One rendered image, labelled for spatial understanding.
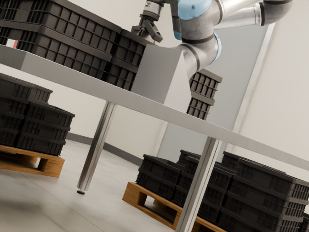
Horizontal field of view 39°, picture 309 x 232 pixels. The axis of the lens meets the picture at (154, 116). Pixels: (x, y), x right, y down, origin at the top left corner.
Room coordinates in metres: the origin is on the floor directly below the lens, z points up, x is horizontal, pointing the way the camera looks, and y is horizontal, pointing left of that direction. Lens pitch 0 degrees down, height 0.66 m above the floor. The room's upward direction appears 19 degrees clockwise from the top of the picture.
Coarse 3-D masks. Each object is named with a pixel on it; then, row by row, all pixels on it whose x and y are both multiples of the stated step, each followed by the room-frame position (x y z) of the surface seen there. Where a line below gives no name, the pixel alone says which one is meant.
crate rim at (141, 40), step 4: (120, 32) 1.61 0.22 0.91; (124, 32) 1.61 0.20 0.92; (128, 32) 1.61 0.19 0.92; (128, 36) 1.62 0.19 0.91; (132, 36) 1.63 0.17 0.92; (136, 36) 1.64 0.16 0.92; (136, 40) 1.64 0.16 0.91; (140, 40) 1.65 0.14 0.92; (144, 40) 1.67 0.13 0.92; (144, 44) 1.67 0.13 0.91; (152, 44) 1.69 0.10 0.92
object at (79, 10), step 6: (54, 0) 1.41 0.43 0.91; (60, 0) 1.42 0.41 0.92; (66, 0) 1.44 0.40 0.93; (66, 6) 1.44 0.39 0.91; (72, 6) 1.46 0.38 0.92; (78, 6) 1.47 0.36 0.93; (78, 12) 1.47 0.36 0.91; (84, 12) 1.49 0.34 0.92; (90, 12) 1.50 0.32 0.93; (90, 18) 1.51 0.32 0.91; (96, 18) 1.52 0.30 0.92; (102, 18) 1.53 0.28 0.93; (102, 24) 1.54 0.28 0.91; (108, 24) 1.55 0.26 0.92; (114, 24) 1.57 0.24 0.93; (114, 30) 1.58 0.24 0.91; (120, 30) 1.60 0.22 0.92
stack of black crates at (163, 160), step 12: (144, 156) 3.30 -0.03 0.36; (144, 168) 3.28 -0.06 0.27; (156, 168) 3.19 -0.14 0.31; (168, 168) 3.13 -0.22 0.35; (180, 168) 3.40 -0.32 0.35; (144, 180) 3.25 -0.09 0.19; (156, 180) 3.18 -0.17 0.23; (168, 180) 3.10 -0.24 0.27; (156, 192) 3.14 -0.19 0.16; (168, 192) 3.08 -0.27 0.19
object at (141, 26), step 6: (144, 12) 1.77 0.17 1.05; (144, 18) 1.80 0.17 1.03; (150, 18) 1.78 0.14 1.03; (156, 18) 1.77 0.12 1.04; (138, 24) 1.81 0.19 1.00; (132, 30) 1.80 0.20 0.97; (138, 30) 1.78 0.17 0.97; (144, 30) 1.75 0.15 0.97; (144, 36) 1.76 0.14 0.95; (150, 36) 1.78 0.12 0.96
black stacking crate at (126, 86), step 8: (112, 64) 1.62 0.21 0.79; (120, 64) 1.62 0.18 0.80; (128, 64) 1.64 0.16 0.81; (104, 72) 1.63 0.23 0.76; (112, 72) 1.62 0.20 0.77; (120, 72) 1.64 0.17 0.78; (128, 72) 1.66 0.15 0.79; (136, 72) 1.68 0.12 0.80; (104, 80) 1.63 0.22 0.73; (112, 80) 1.63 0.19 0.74; (120, 80) 1.65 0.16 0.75; (128, 80) 1.67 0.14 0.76; (128, 88) 1.68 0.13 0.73
